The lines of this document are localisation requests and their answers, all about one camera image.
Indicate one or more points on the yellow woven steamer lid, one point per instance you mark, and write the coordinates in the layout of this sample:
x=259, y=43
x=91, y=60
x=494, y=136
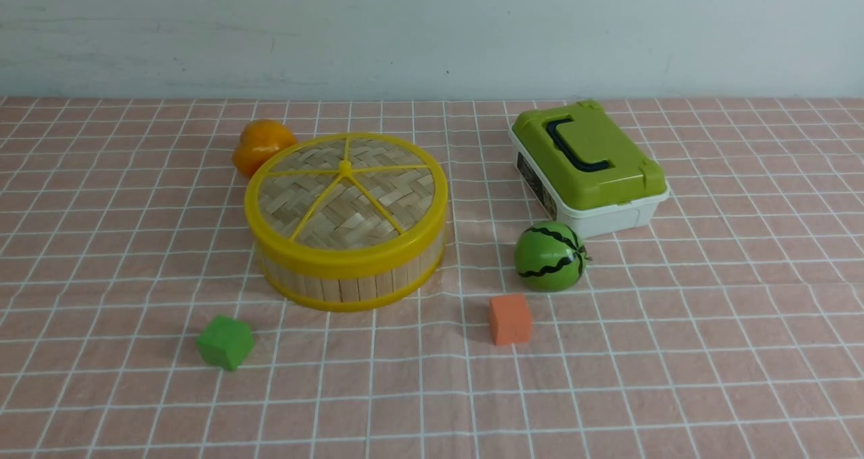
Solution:
x=348, y=206

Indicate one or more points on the bamboo steamer basket yellow rims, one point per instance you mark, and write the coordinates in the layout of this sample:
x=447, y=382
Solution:
x=355, y=294

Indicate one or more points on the green lid white storage box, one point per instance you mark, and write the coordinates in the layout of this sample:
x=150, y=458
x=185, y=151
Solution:
x=585, y=171

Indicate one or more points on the green toy watermelon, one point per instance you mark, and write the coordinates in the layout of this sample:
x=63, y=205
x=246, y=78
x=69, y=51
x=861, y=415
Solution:
x=550, y=256

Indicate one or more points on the orange foam cube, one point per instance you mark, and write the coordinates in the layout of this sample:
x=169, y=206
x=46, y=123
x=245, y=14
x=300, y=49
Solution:
x=510, y=320

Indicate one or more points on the orange toy bell pepper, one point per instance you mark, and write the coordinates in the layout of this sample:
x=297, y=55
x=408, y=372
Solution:
x=259, y=141

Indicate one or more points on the green foam cube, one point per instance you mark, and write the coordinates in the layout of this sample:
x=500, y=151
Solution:
x=225, y=342

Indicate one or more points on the pink checkered tablecloth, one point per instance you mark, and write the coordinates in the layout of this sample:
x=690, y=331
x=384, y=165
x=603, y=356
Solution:
x=731, y=327

